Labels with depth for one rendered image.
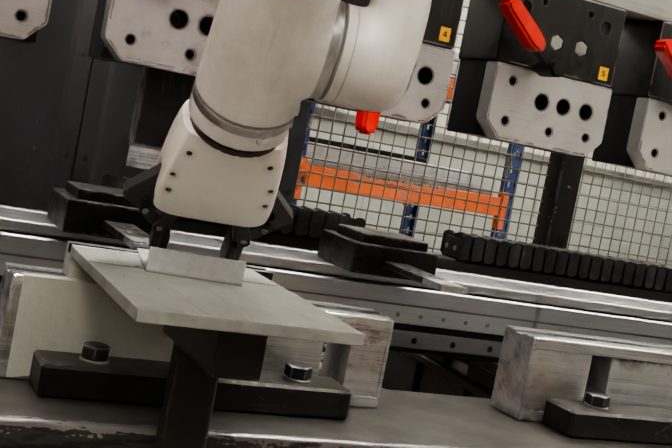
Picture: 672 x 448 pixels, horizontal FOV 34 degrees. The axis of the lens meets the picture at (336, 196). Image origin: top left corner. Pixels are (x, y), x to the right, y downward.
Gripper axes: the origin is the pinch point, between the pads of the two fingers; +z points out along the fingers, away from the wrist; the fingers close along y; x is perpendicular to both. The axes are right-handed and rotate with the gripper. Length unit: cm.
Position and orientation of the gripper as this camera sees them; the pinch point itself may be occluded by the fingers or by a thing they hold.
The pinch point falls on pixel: (195, 245)
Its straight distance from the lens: 99.5
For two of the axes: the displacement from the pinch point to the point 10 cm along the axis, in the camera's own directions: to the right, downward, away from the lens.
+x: 0.7, 7.1, -7.0
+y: -9.5, -1.7, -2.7
